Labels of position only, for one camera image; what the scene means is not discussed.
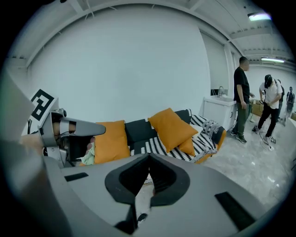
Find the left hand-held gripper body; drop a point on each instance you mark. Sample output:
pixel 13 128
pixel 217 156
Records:
pixel 44 106

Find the white sink cabinet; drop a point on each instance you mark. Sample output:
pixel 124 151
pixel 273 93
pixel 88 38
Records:
pixel 217 111

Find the light green knitted blanket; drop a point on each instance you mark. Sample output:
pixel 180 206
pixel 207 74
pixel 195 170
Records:
pixel 89 157

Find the person's left hand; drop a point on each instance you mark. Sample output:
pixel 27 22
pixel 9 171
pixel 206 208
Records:
pixel 56 128

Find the person's left forearm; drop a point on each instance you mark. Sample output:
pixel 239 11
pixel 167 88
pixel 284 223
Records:
pixel 32 142

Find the grey patterned throw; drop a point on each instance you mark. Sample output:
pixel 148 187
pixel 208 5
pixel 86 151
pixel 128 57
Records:
pixel 211 129

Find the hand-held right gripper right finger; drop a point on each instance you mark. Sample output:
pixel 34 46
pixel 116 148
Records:
pixel 196 203

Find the small orange cushion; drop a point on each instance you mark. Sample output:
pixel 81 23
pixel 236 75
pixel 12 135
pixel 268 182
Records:
pixel 188 147

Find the orange sofa with striped cover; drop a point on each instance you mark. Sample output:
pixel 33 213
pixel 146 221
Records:
pixel 141 132

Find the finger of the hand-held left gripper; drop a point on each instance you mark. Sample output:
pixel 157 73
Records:
pixel 90 128

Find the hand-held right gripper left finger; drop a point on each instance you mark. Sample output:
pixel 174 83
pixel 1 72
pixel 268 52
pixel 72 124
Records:
pixel 97 192

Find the ceiling light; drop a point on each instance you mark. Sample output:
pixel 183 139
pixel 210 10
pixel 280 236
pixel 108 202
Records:
pixel 273 60
pixel 259 16

